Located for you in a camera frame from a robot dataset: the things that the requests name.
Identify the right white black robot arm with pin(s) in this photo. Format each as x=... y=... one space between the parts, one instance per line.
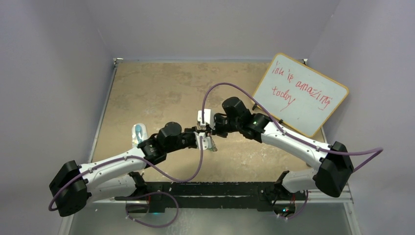
x=329 y=165

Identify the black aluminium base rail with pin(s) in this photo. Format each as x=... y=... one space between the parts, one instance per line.
x=261 y=196

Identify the silver disc with keyrings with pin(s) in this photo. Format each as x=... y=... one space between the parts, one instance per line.
x=211 y=144

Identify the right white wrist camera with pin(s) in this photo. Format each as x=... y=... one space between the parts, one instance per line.
x=205 y=119

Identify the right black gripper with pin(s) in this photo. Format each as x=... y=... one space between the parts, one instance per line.
x=216 y=130

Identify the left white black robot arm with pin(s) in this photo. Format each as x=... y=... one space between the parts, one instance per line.
x=76 y=185

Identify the whiteboard with red writing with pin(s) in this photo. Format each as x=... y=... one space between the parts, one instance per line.
x=301 y=97

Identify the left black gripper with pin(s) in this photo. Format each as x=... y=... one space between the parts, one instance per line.
x=191 y=130

